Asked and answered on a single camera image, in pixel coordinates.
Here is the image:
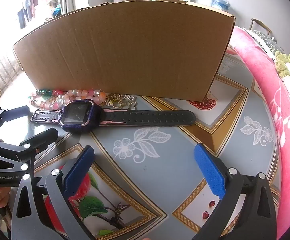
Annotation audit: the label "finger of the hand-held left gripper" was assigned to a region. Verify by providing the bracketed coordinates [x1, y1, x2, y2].
[18, 127, 59, 160]
[0, 106, 31, 140]

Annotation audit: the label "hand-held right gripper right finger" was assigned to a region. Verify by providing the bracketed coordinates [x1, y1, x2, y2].
[192, 143, 277, 240]

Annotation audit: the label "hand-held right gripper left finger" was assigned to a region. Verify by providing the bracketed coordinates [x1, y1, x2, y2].
[11, 145, 95, 240]

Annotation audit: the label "multicolour bead bracelet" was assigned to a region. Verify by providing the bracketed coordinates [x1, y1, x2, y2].
[30, 88, 69, 110]

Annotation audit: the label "black wrist watch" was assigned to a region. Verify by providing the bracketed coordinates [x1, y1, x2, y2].
[31, 100, 196, 133]

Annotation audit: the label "orange pink bead bracelet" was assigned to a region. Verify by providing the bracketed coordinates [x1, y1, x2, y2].
[57, 89, 107, 106]

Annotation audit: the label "small gold earrings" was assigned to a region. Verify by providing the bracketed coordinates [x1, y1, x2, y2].
[105, 94, 138, 110]

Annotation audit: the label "brown cardboard box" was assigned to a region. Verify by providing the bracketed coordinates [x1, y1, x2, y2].
[13, 0, 236, 100]

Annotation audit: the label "person's left hand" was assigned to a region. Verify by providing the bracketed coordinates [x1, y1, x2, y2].
[0, 189, 12, 209]

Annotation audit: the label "pink floral blanket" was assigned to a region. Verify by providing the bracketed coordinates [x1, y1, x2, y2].
[228, 26, 290, 239]

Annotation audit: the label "hanging clothes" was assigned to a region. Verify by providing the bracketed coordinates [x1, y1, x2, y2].
[16, 0, 51, 29]

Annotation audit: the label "green plush cloth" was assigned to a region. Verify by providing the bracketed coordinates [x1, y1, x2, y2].
[275, 51, 290, 77]

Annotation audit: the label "grey floral pillow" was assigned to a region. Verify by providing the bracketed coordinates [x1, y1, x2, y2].
[245, 29, 285, 55]

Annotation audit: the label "wooden chair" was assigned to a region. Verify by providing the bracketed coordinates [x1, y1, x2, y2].
[249, 18, 272, 37]

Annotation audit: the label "blue water bottle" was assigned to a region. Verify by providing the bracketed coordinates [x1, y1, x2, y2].
[211, 0, 232, 12]

